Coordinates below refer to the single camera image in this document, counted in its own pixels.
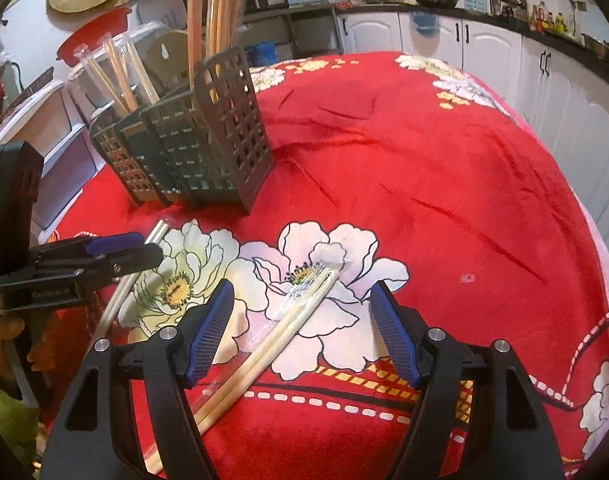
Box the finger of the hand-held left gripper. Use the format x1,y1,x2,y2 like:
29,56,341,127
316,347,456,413
0,244,165,312
30,232,146,267

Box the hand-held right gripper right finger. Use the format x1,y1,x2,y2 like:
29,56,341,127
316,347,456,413
370,280,567,480

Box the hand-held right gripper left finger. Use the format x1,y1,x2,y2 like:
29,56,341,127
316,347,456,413
39,278,235,480

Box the wooden chopstick pair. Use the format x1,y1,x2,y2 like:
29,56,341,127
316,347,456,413
187,0,208,78
124,35,160,106
144,255,347,476
102,35,140,113
90,216,174,348
74,45,118,111
207,0,232,101
229,0,252,51

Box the grey perforated plastic utensil holder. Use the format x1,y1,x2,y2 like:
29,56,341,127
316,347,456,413
88,30,275,217

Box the person's left hand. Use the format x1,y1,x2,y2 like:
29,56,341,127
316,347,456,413
0,311,28,377

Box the white plastic drawer cabinet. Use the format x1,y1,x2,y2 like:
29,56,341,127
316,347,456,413
0,80,105,241
67,22,165,111

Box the red floral blanket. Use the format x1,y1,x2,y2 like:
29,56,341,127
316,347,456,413
49,50,609,480

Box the red plastic basin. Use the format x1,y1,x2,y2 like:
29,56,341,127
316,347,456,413
56,6,132,68

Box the blue bucket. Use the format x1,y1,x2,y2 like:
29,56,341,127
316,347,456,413
245,42,278,67

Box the metal shelf rack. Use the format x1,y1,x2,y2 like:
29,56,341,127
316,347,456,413
239,0,345,61

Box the white kitchen cabinets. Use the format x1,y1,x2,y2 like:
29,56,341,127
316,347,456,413
334,10,609,231

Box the blue hanging cloth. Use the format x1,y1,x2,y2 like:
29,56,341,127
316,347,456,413
411,10,440,38

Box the row of seasoning bottles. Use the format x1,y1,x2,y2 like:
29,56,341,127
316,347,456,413
489,0,580,36

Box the cluster of metal pots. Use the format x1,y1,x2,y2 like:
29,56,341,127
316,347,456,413
581,32,609,66

